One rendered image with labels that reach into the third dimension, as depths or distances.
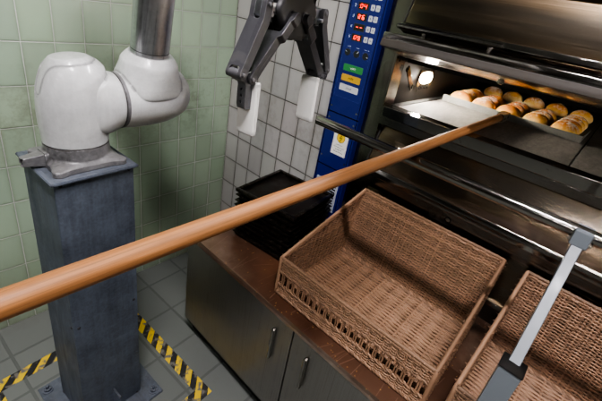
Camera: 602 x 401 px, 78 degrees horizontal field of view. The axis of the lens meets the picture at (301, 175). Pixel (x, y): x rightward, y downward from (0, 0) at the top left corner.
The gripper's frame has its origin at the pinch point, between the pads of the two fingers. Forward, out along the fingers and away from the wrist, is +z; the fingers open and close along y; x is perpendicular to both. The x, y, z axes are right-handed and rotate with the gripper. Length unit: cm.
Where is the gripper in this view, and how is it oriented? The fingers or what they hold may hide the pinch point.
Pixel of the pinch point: (278, 118)
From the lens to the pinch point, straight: 54.7
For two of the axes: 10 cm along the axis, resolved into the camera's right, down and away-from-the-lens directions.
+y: -5.8, 2.5, -7.8
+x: 8.0, 3.6, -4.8
